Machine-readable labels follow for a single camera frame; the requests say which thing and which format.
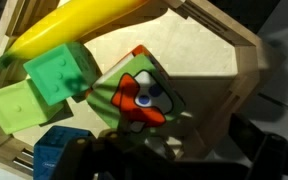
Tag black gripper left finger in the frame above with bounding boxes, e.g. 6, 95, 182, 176
48, 111, 185, 180

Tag blue plastic block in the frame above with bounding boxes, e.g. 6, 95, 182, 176
33, 125, 95, 180

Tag yellow toy banana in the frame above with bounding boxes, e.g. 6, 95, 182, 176
0, 0, 148, 69

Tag wooden tray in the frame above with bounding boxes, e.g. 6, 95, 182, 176
0, 0, 275, 178

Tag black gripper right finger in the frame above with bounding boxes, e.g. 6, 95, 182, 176
228, 113, 288, 180

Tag dark green plastic block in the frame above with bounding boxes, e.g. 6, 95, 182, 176
23, 41, 100, 107

